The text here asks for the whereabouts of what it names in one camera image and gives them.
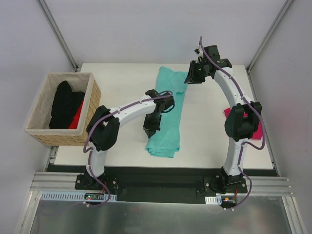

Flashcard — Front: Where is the teal t-shirt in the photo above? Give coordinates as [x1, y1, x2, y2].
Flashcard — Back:
[146, 66, 188, 158]

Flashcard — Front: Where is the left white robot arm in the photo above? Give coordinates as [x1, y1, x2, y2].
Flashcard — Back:
[83, 89, 175, 190]

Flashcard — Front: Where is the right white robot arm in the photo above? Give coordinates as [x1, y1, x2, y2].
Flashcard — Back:
[185, 44, 262, 194]

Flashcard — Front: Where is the red garment in basket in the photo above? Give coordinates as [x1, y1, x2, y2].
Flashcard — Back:
[68, 100, 84, 129]

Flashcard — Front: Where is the pink folded t-shirt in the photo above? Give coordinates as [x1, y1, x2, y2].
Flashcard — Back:
[224, 108, 263, 140]

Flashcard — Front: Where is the black garment in basket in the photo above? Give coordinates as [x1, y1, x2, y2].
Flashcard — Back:
[49, 81, 85, 129]

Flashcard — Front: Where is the wicker laundry basket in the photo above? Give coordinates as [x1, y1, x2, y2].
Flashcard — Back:
[25, 73, 101, 146]

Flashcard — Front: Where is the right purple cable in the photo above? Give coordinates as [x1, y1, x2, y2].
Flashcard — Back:
[198, 36, 266, 212]

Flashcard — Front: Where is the purple cable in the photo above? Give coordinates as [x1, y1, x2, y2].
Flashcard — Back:
[83, 90, 174, 207]
[198, 36, 266, 212]

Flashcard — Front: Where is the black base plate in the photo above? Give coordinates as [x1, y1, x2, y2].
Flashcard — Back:
[75, 166, 247, 204]

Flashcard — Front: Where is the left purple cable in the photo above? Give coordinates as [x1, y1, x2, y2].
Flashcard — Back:
[83, 90, 174, 207]

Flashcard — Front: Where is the left aluminium corner post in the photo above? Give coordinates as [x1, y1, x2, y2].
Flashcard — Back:
[37, 0, 79, 72]

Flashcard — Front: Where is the aluminium corner post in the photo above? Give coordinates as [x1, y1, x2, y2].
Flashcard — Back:
[246, 0, 295, 75]
[37, 0, 79, 72]

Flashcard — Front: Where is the right white cable duct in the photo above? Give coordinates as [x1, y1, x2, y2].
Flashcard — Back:
[205, 195, 222, 205]

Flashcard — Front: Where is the white cable duct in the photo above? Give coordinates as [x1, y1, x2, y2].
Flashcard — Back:
[41, 191, 117, 202]
[205, 195, 222, 205]

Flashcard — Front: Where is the right aluminium corner post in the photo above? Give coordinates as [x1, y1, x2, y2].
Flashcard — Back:
[246, 0, 295, 75]

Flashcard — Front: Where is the aluminium rail frame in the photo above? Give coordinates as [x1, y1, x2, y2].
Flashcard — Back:
[30, 172, 295, 196]

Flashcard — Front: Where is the left white cable duct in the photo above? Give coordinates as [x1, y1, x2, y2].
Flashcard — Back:
[41, 191, 117, 202]

